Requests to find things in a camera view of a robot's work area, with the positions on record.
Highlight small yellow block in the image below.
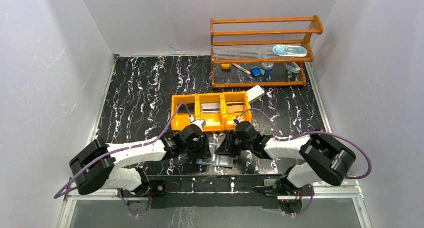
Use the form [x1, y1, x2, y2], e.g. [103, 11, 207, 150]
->
[220, 63, 231, 71]

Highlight teal blister pack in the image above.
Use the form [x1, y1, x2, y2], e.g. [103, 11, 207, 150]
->
[272, 44, 308, 57]

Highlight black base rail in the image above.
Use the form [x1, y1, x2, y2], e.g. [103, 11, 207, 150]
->
[117, 174, 316, 210]

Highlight green and white box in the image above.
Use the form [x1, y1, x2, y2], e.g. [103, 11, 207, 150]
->
[246, 85, 265, 104]

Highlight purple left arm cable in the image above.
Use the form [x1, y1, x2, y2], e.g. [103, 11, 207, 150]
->
[53, 102, 196, 217]

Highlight dark card in tray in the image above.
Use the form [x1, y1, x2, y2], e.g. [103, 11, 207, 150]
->
[177, 103, 195, 114]

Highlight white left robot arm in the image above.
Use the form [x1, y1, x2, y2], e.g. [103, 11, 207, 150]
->
[69, 120, 210, 196]

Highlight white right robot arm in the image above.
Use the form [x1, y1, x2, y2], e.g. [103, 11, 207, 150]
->
[215, 121, 357, 191]

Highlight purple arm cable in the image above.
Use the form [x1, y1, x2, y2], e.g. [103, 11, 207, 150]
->
[53, 102, 196, 217]
[233, 107, 373, 217]

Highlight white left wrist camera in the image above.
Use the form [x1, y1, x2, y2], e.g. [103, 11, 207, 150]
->
[190, 119, 206, 131]

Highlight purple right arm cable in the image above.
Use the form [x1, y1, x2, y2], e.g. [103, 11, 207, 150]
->
[233, 107, 373, 217]

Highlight yellow three-compartment organizer tray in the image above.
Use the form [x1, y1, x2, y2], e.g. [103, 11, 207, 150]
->
[170, 91, 252, 132]

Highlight white marker pen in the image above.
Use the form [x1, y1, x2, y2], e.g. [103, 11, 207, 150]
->
[232, 63, 251, 75]

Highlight orange wooden shelf rack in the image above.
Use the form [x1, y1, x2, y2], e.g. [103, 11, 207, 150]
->
[210, 15, 324, 88]

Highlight white jar blue label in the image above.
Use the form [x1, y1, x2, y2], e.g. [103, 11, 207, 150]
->
[260, 62, 274, 76]

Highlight small blue box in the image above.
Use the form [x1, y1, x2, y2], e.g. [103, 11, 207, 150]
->
[250, 66, 261, 77]

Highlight silver card in tray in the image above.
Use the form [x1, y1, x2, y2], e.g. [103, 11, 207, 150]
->
[200, 102, 221, 114]

